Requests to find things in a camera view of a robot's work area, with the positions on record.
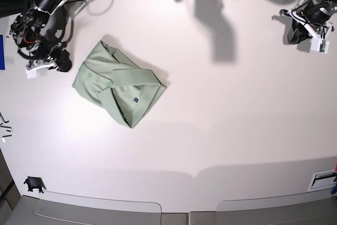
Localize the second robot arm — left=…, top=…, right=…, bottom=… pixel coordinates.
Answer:
left=194, top=0, right=336, bottom=62

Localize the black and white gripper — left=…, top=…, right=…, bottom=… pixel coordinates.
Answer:
left=27, top=48, right=72, bottom=72

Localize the robot arm with camera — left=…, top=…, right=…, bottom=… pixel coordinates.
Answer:
left=10, top=0, right=68, bottom=62

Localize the blue panel at edge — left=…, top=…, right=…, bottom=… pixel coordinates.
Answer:
left=0, top=35, right=5, bottom=71

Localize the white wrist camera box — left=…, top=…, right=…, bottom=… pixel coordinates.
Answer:
left=25, top=65, right=39, bottom=79

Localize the black hex key set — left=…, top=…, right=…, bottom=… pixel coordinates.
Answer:
left=1, top=114, right=13, bottom=143

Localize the light green T-shirt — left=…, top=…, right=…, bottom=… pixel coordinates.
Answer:
left=73, top=41, right=166, bottom=129

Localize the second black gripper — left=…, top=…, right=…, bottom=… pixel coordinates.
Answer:
left=279, top=9, right=335, bottom=45

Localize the black clamp on table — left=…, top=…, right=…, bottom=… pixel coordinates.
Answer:
left=24, top=177, right=46, bottom=193

